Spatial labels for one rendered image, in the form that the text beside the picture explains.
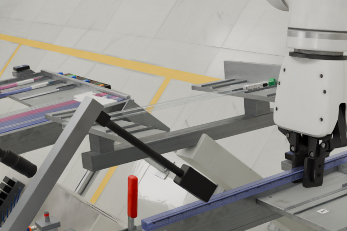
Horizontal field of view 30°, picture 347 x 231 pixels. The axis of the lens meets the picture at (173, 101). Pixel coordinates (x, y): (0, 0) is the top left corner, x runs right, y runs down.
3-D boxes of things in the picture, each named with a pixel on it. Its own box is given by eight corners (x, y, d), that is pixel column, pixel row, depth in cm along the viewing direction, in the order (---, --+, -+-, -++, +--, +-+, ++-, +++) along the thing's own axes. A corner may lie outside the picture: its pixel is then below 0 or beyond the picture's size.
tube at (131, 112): (270, 84, 144) (270, 79, 144) (274, 85, 143) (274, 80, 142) (62, 128, 116) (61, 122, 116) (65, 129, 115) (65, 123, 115)
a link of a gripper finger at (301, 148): (281, 130, 88) (277, 178, 89) (298, 134, 85) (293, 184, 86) (299, 129, 90) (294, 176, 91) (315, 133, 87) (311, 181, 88)
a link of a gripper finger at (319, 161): (305, 136, 84) (301, 186, 85) (323, 142, 81) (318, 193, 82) (322, 135, 86) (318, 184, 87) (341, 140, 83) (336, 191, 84)
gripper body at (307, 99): (270, 43, 86) (264, 126, 88) (327, 49, 78) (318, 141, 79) (311, 44, 90) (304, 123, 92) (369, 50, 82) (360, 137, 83)
